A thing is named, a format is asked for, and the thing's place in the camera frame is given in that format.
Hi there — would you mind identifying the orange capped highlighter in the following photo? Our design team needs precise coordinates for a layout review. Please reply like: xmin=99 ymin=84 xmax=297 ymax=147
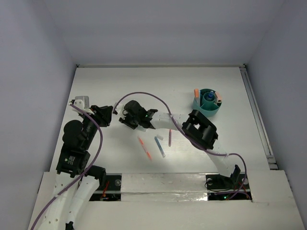
xmin=194 ymin=89 xmax=200 ymax=99

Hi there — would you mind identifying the small blue-cap glue bottle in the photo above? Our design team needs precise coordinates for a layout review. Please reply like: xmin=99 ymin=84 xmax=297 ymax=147
xmin=208 ymin=91 xmax=214 ymax=101

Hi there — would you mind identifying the pink eraser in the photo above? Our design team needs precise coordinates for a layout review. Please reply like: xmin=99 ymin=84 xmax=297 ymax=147
xmin=215 ymin=92 xmax=222 ymax=103

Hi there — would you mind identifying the green highlighter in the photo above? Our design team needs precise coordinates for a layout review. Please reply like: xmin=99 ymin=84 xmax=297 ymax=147
xmin=137 ymin=127 xmax=147 ymax=132

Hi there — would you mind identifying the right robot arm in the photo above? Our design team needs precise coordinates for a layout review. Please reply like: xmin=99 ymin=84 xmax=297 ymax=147
xmin=118 ymin=100 xmax=241 ymax=190

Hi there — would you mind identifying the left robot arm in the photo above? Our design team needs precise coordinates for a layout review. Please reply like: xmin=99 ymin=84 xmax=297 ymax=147
xmin=31 ymin=100 xmax=113 ymax=230

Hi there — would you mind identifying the orange pen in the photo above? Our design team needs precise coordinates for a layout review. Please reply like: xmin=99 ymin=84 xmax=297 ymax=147
xmin=138 ymin=137 xmax=152 ymax=160

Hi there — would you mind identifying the blue pen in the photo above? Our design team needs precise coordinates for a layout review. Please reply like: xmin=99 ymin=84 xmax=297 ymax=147
xmin=154 ymin=137 xmax=165 ymax=158

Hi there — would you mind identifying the clear highlighter cap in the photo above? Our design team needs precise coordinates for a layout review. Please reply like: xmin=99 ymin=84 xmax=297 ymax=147
xmin=156 ymin=135 xmax=164 ymax=140

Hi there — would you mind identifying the red purple pen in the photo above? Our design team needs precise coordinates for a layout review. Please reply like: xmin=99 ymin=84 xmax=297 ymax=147
xmin=168 ymin=129 xmax=172 ymax=147

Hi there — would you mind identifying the teal round organizer container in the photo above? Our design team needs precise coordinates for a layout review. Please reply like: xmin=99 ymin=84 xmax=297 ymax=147
xmin=192 ymin=89 xmax=222 ymax=117

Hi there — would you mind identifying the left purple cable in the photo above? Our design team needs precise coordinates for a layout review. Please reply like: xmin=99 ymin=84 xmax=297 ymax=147
xmin=27 ymin=103 xmax=104 ymax=230

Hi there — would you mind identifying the purple cable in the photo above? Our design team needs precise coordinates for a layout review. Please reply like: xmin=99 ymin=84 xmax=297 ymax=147
xmin=112 ymin=92 xmax=248 ymax=200
xmin=27 ymin=103 xmax=104 ymax=230

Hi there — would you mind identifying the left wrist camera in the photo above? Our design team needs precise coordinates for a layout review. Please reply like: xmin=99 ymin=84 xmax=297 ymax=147
xmin=68 ymin=96 xmax=92 ymax=114

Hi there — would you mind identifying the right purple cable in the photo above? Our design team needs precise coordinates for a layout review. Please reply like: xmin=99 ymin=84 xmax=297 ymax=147
xmin=112 ymin=92 xmax=248 ymax=200

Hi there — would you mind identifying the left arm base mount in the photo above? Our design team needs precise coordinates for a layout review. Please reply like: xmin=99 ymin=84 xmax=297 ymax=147
xmin=90 ymin=174 xmax=122 ymax=201

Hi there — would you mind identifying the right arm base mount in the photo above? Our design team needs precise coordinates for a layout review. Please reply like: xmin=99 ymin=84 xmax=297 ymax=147
xmin=204 ymin=173 xmax=252 ymax=201

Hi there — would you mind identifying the aluminium rail right side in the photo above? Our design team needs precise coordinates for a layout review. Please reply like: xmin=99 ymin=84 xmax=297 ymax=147
xmin=239 ymin=65 xmax=279 ymax=170

